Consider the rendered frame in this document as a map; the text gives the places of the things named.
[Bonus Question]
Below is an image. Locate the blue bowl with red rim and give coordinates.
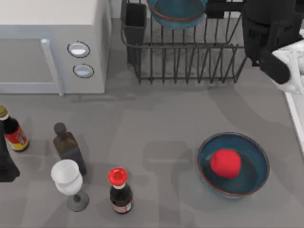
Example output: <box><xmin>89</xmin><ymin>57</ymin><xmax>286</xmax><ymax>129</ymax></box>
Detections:
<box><xmin>146</xmin><ymin>0</ymin><xmax>208</xmax><ymax>30</ymax></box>
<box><xmin>197</xmin><ymin>132</ymin><xmax>270</xmax><ymax>200</ymax></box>

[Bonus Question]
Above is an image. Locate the black cutlery holder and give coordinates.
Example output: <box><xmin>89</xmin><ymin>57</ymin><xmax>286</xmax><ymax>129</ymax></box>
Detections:
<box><xmin>122</xmin><ymin>2</ymin><xmax>148</xmax><ymax>45</ymax></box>

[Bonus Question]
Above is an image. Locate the pale microwave oven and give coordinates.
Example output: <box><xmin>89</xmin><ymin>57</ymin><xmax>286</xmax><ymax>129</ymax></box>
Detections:
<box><xmin>0</xmin><ymin>0</ymin><xmax>112</xmax><ymax>96</ymax></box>

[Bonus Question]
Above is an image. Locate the red ball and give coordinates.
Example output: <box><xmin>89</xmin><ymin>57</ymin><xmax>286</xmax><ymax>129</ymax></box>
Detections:
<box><xmin>209</xmin><ymin>149</ymin><xmax>242</xmax><ymax>180</ymax></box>

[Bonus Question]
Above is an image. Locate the large round microwave knob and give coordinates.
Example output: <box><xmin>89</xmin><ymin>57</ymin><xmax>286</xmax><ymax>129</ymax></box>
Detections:
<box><xmin>67</xmin><ymin>41</ymin><xmax>91</xmax><ymax>58</ymax></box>

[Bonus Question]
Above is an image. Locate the small round microwave knob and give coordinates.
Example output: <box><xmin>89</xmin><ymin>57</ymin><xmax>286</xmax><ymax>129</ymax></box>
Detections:
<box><xmin>72</xmin><ymin>63</ymin><xmax>95</xmax><ymax>79</ymax></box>

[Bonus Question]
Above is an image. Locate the brown bottle with grey cap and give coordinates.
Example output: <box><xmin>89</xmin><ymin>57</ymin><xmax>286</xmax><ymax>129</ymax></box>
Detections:
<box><xmin>53</xmin><ymin>122</ymin><xmax>87</xmax><ymax>176</ymax></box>

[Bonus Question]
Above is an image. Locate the dark bottle with red cap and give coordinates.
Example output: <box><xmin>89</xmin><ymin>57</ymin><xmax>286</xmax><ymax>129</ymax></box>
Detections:
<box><xmin>107</xmin><ymin>167</ymin><xmax>134</xmax><ymax>215</ymax></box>

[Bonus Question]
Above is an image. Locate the white goblet with grey foot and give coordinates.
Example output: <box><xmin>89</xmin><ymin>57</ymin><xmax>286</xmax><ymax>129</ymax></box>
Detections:
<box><xmin>50</xmin><ymin>159</ymin><xmax>90</xmax><ymax>212</ymax></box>

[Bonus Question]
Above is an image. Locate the dark bottle with gold cap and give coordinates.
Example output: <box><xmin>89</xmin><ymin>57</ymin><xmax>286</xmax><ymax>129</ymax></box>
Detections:
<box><xmin>0</xmin><ymin>105</ymin><xmax>30</xmax><ymax>153</ymax></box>

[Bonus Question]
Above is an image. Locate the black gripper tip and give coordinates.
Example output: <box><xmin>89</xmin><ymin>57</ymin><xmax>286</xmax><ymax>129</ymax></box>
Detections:
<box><xmin>0</xmin><ymin>120</ymin><xmax>20</xmax><ymax>183</ymax></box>

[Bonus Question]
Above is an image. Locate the dark wire dish rack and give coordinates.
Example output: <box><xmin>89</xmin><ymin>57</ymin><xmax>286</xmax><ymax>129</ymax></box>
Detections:
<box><xmin>120</xmin><ymin>0</ymin><xmax>248</xmax><ymax>85</ymax></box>

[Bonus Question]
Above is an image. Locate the pale microwave door handle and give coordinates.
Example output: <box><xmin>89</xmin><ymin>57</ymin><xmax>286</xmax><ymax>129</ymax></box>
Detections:
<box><xmin>40</xmin><ymin>38</ymin><xmax>65</xmax><ymax>96</ymax></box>

